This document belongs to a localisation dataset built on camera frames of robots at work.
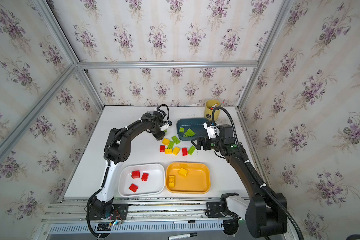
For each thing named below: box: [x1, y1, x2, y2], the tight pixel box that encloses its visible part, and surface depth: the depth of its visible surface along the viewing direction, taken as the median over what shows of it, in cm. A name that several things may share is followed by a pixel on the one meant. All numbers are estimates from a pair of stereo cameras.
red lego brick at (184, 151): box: [182, 147, 188, 156], surface depth 95 cm
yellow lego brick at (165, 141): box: [162, 138, 170, 146], surface depth 100 cm
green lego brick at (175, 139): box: [171, 135, 181, 145], surface depth 103 cm
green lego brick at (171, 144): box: [168, 141, 175, 149], surface depth 100 cm
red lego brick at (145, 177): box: [141, 172, 149, 182], surface depth 86 cm
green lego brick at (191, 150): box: [188, 145, 196, 156], surface depth 97 cm
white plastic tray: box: [118, 163, 166, 197], surface depth 85 cm
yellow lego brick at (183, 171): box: [179, 167, 188, 177], surface depth 86 cm
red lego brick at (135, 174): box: [131, 170, 140, 179], surface depth 86 cm
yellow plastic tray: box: [165, 162, 211, 194], surface depth 85 cm
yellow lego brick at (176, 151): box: [172, 146, 181, 156], surface depth 95 cm
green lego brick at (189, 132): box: [183, 128, 196, 137], surface depth 106 cm
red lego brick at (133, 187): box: [129, 183, 139, 193], surface depth 82 cm
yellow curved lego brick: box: [168, 175, 175, 187], surface depth 85 cm
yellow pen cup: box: [204, 99, 221, 121], surface depth 108 cm
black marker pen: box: [167, 232, 198, 240], surface depth 68 cm
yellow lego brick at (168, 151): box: [164, 148, 173, 154], surface depth 95 cm
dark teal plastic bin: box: [176, 118, 209, 141], surface depth 109 cm
